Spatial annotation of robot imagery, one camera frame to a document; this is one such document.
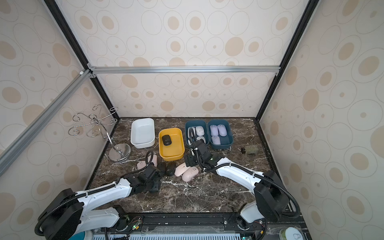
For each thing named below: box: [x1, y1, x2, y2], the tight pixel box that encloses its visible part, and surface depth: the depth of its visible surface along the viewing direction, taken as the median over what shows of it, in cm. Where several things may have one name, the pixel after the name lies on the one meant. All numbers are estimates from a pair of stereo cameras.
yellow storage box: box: [158, 127, 185, 162], surface depth 104 cm
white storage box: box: [130, 118, 155, 149], surface depth 111 cm
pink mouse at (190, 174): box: [182, 166, 199, 182], surface depth 90 cm
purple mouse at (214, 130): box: [209, 124, 219, 136], surface depth 111 cm
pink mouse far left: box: [137, 160, 147, 170], surface depth 94 cm
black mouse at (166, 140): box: [162, 134, 172, 146], surface depth 105 cm
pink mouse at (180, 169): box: [174, 162, 191, 177], surface depth 92 cm
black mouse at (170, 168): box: [165, 161, 176, 176], surface depth 92 cm
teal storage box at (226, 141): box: [207, 119, 234, 150], surface depth 105 cm
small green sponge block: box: [245, 145, 258, 154], surface depth 100 cm
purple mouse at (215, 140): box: [211, 135, 221, 145], surface depth 105 cm
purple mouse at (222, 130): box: [217, 124, 227, 137], surface depth 111 cm
